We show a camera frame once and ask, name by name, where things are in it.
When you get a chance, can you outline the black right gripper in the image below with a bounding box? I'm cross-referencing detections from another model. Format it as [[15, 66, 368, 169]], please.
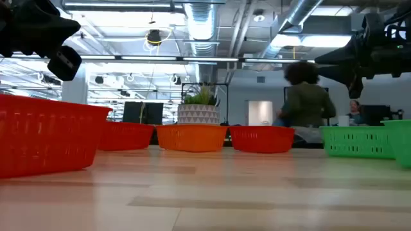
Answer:
[[314, 12, 411, 99]]

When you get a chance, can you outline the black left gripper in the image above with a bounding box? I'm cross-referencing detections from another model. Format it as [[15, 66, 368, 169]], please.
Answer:
[[0, 0, 83, 81]]

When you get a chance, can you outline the green plastic basket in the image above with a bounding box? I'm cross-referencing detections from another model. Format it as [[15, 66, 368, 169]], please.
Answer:
[[319, 125, 396, 160], [381, 119, 411, 169]]

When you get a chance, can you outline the red plastic basket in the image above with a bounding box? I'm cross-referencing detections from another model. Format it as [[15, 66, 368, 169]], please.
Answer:
[[0, 94, 113, 179], [228, 125, 295, 154], [98, 121, 155, 151]]

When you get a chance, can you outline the person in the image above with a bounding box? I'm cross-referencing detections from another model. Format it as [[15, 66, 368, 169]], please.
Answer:
[[345, 99, 365, 126], [272, 60, 337, 128]]

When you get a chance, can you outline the white column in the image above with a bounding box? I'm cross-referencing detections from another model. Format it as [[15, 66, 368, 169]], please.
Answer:
[[61, 62, 89, 105]]

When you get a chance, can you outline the black computer monitor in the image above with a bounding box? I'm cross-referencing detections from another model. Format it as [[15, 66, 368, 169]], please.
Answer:
[[122, 101, 164, 126], [361, 105, 392, 126]]

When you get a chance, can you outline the long ceiling light strip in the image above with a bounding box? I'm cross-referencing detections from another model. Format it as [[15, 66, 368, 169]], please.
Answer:
[[0, 55, 317, 64]]

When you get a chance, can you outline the white door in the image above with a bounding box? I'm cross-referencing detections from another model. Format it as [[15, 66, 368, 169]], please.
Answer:
[[247, 100, 274, 126]]

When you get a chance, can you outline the succulent in patterned white pot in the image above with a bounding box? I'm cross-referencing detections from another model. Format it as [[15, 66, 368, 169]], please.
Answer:
[[177, 83, 222, 125]]

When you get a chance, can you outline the orange plastic basket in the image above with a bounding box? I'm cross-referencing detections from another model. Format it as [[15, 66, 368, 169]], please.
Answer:
[[155, 124, 229, 153]]

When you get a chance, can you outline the silver ventilation duct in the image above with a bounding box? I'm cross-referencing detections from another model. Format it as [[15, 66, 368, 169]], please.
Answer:
[[256, 0, 324, 62], [182, 0, 222, 84]]

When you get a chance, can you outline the black ceiling cable reel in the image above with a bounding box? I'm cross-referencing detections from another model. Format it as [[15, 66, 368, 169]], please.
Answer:
[[146, 29, 162, 46]]

